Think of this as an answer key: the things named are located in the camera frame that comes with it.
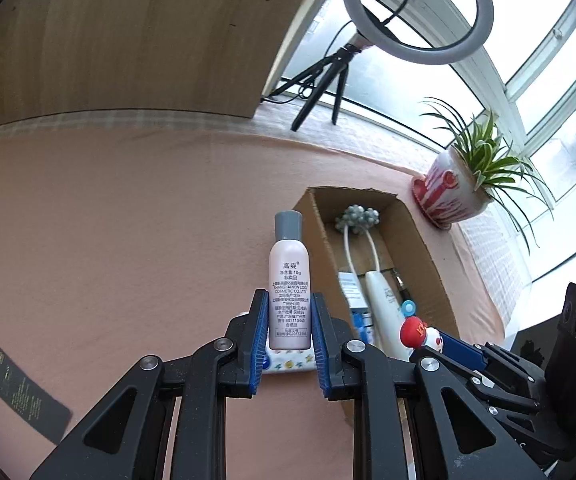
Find black gel pen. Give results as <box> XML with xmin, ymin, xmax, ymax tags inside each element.
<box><xmin>392</xmin><ymin>269</ymin><xmax>411</xmax><ymax>301</ymax></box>

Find small pink bottle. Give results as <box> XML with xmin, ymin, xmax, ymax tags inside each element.
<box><xmin>268</xmin><ymin>210</ymin><xmax>311</xmax><ymax>351</ymax></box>

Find light wooden board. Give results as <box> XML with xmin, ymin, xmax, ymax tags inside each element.
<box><xmin>0</xmin><ymin>0</ymin><xmax>314</xmax><ymax>126</ymax></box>

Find dark grey card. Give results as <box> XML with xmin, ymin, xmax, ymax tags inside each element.
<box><xmin>0</xmin><ymin>348</ymin><xmax>72</xmax><ymax>445</ymax></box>

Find white blue lotion tube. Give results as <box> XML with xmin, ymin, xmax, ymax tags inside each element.
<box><xmin>365</xmin><ymin>271</ymin><xmax>411</xmax><ymax>362</ymax></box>

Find blue phone stand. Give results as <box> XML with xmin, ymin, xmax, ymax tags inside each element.
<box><xmin>351</xmin><ymin>308</ymin><xmax>375</xmax><ymax>344</ymax></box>

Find white ring light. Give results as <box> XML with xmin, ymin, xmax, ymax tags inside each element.
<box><xmin>341</xmin><ymin>0</ymin><xmax>496</xmax><ymax>66</ymax></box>

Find spider plant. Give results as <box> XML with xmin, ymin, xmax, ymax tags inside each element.
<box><xmin>425</xmin><ymin>96</ymin><xmax>552</xmax><ymax>249</ymax></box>

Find cartoon doll keychain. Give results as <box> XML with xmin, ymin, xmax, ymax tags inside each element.
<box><xmin>399</xmin><ymin>300</ymin><xmax>444</xmax><ymax>353</ymax></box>

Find brown cardboard box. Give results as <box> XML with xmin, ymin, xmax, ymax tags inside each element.
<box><xmin>295</xmin><ymin>186</ymin><xmax>459</xmax><ymax>336</ymax></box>

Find patterned tissue pack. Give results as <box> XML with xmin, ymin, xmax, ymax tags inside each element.
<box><xmin>261</xmin><ymin>322</ymin><xmax>316</xmax><ymax>374</ymax></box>

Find white usb charger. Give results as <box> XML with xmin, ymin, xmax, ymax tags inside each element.
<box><xmin>338</xmin><ymin>272</ymin><xmax>368</xmax><ymax>311</ymax></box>

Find black tripod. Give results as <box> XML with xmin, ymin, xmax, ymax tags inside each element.
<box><xmin>265</xmin><ymin>42</ymin><xmax>363</xmax><ymax>131</ymax></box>

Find white massager with grey balls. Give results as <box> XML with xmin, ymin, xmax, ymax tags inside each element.
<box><xmin>335</xmin><ymin>204</ymin><xmax>381</xmax><ymax>278</ymax></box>

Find red white ceramic pot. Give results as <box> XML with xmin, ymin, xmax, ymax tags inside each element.
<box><xmin>411</xmin><ymin>148</ymin><xmax>492</xmax><ymax>230</ymax></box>

